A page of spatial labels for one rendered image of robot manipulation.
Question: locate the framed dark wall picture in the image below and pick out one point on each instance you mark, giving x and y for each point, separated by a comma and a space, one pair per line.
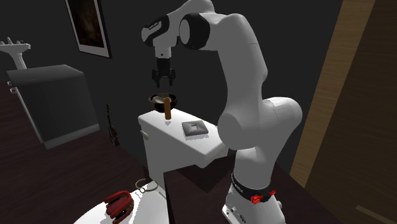
88, 24

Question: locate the grey cabinet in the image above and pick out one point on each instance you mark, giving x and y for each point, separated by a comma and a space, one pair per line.
55, 102

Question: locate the thin metal rings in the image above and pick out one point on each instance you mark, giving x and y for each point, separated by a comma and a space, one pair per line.
145, 188

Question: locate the white toilet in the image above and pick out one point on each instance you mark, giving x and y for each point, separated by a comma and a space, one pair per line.
173, 145

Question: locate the black bowl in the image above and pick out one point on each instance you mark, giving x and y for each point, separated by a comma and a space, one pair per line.
156, 105

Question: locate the red and brown folded object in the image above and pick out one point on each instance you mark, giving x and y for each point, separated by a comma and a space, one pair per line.
119, 204

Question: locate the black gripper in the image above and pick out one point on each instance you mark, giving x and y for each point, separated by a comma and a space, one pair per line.
163, 65

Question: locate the brown cylinder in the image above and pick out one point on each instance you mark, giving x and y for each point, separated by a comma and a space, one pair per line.
167, 108

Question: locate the grey square block with hole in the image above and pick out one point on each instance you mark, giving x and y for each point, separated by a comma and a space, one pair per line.
189, 130

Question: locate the white pedestal sink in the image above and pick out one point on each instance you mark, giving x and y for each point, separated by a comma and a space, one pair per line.
17, 51

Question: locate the dark robot stand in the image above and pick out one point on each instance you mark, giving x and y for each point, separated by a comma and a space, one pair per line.
198, 198

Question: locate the brown wooden door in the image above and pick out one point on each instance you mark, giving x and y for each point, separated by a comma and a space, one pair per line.
356, 118

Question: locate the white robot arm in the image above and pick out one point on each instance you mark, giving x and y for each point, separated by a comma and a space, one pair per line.
245, 93

